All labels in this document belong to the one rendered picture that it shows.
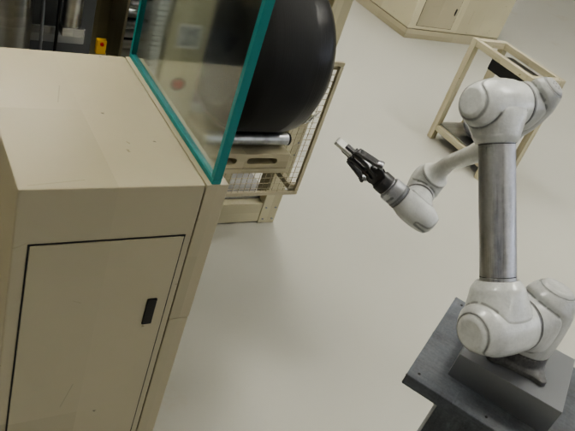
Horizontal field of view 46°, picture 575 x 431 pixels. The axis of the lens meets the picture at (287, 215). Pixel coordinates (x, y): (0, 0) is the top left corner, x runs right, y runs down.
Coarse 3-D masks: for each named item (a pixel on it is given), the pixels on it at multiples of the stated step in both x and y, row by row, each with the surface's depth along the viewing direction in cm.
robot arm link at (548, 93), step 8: (536, 80) 190; (544, 80) 189; (552, 80) 190; (536, 88) 189; (544, 88) 188; (552, 88) 188; (560, 88) 191; (536, 96) 188; (544, 96) 188; (552, 96) 188; (560, 96) 190; (536, 104) 187; (544, 104) 189; (552, 104) 189; (536, 112) 188; (544, 112) 190; (552, 112) 193; (536, 120) 191; (544, 120) 195; (528, 128) 195
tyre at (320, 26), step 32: (288, 0) 205; (320, 0) 212; (288, 32) 203; (320, 32) 209; (288, 64) 206; (320, 64) 212; (256, 96) 210; (288, 96) 212; (320, 96) 219; (256, 128) 224; (288, 128) 230
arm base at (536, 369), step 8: (496, 360) 202; (504, 360) 202; (512, 360) 201; (520, 360) 200; (528, 360) 199; (512, 368) 201; (520, 368) 200; (528, 368) 200; (536, 368) 201; (544, 368) 204; (528, 376) 200; (536, 376) 200; (544, 376) 201; (544, 384) 199
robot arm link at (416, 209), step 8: (416, 184) 239; (408, 192) 232; (416, 192) 233; (424, 192) 236; (408, 200) 231; (416, 200) 231; (424, 200) 233; (432, 200) 240; (392, 208) 236; (400, 208) 232; (408, 208) 231; (416, 208) 231; (424, 208) 232; (432, 208) 234; (400, 216) 234; (408, 216) 232; (416, 216) 231; (424, 216) 232; (432, 216) 233; (408, 224) 235; (416, 224) 233; (424, 224) 233; (432, 224) 233; (424, 232) 236
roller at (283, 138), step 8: (240, 136) 230; (248, 136) 231; (256, 136) 233; (264, 136) 235; (272, 136) 237; (280, 136) 238; (288, 136) 240; (240, 144) 231; (248, 144) 233; (256, 144) 234; (264, 144) 236; (272, 144) 238; (280, 144) 239; (288, 144) 241
